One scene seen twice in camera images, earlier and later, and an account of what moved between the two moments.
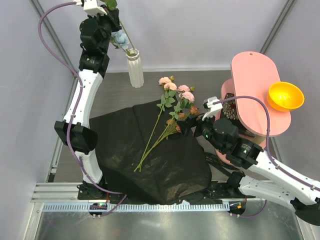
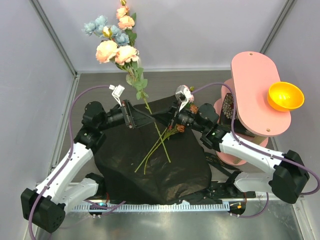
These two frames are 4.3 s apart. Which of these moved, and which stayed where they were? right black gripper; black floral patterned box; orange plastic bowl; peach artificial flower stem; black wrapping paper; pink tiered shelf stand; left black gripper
Moved: peach artificial flower stem; left black gripper; right black gripper
Stayed: black floral patterned box; black wrapping paper; orange plastic bowl; pink tiered shelf stand
